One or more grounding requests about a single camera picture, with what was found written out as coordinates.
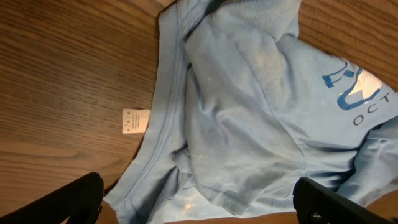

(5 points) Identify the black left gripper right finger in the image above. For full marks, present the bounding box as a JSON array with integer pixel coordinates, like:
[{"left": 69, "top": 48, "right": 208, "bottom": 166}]
[{"left": 293, "top": 177, "right": 395, "bottom": 224}]

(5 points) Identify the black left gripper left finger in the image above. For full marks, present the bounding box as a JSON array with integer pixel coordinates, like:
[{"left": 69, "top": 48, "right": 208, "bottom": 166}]
[{"left": 1, "top": 172, "right": 104, "bottom": 224}]

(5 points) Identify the light blue t-shirt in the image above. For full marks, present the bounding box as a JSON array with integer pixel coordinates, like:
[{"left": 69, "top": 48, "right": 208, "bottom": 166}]
[{"left": 105, "top": 1, "right": 397, "bottom": 223}]

